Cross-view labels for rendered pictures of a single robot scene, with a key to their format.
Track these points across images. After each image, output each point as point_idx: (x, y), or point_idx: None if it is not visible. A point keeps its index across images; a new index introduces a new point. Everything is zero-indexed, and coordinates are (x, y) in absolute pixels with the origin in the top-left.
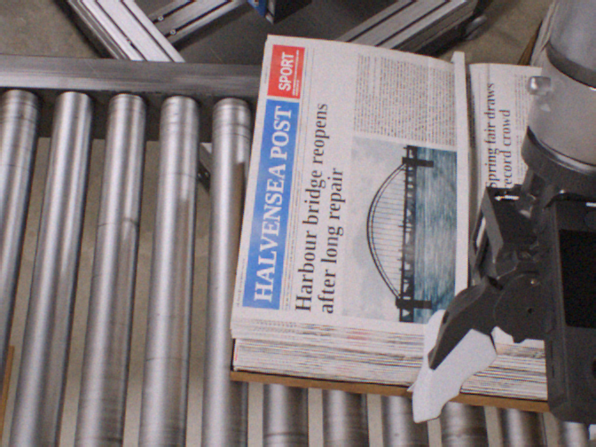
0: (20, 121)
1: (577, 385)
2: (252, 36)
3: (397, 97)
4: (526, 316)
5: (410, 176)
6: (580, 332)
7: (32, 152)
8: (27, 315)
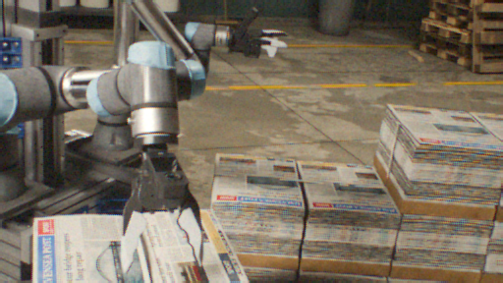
0: None
1: (161, 180)
2: None
3: (102, 227)
4: (151, 198)
5: (114, 250)
6: (160, 172)
7: None
8: None
